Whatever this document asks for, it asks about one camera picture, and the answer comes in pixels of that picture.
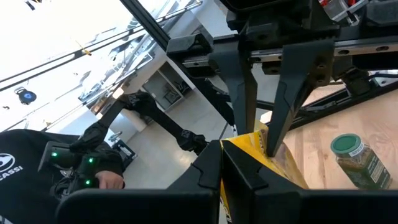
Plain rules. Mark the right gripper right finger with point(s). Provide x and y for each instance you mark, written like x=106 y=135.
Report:
x=311 y=208

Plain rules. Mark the green-lidded spice jar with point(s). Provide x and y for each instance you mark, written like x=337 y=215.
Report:
x=360 y=165

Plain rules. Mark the person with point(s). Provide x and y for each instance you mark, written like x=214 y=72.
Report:
x=18 y=186

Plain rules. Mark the grey open cabinet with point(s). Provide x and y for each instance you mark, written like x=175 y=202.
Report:
x=161 y=90

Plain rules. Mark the yellow ramen packet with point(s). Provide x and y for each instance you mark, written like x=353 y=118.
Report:
x=245 y=146

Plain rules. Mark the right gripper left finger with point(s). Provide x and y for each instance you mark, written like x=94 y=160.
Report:
x=155 y=208

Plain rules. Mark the person's hand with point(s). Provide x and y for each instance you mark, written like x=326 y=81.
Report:
x=109 y=180

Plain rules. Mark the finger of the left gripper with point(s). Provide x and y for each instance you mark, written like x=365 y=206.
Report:
x=298 y=77
x=242 y=87

